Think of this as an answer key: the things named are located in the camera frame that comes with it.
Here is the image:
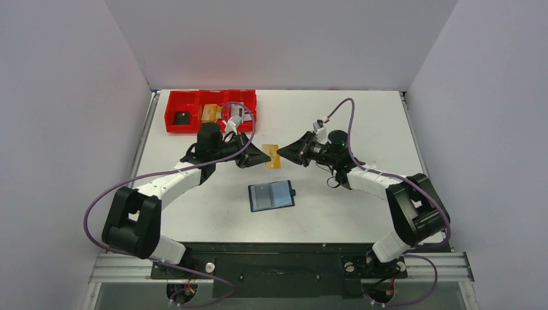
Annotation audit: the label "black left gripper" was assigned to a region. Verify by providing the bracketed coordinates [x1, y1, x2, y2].
[212, 131, 271, 169]

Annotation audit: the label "gold credit card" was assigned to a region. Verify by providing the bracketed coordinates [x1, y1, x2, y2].
[262, 144, 281, 169]

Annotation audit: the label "navy blue card holder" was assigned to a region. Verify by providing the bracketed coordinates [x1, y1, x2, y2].
[248, 180, 296, 212]

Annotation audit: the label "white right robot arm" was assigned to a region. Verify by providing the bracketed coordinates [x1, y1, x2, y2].
[277, 130, 450, 276]

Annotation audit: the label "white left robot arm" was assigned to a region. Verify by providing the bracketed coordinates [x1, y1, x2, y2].
[101, 123, 271, 278]

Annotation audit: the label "silver cards in bin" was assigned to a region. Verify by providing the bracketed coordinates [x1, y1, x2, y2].
[230, 103, 248, 122]

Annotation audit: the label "gold cards in bin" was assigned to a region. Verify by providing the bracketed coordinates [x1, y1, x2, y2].
[199, 104, 222, 123]

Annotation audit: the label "black card in bin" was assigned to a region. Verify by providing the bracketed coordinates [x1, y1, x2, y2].
[173, 111, 191, 126]

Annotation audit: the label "red three-compartment bin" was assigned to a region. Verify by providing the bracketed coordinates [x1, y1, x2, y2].
[164, 89, 257, 134]

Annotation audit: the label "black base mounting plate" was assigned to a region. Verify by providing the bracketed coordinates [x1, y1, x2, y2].
[145, 242, 439, 302]

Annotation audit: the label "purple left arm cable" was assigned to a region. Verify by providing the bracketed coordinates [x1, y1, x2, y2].
[83, 101, 258, 309]

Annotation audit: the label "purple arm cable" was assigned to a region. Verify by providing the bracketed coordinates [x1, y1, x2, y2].
[83, 101, 258, 309]
[323, 97, 452, 308]

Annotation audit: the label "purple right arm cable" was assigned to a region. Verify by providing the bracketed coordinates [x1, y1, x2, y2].
[323, 97, 452, 308]

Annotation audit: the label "aluminium frame rail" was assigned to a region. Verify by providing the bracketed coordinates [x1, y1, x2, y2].
[89, 253, 475, 284]

